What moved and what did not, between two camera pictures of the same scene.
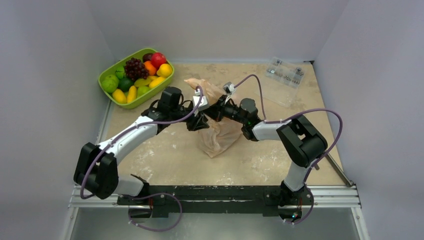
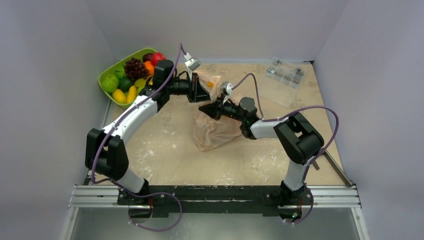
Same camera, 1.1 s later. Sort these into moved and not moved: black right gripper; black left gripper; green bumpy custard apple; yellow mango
Moved: black left gripper
Not moved: yellow mango; black right gripper; green bumpy custard apple
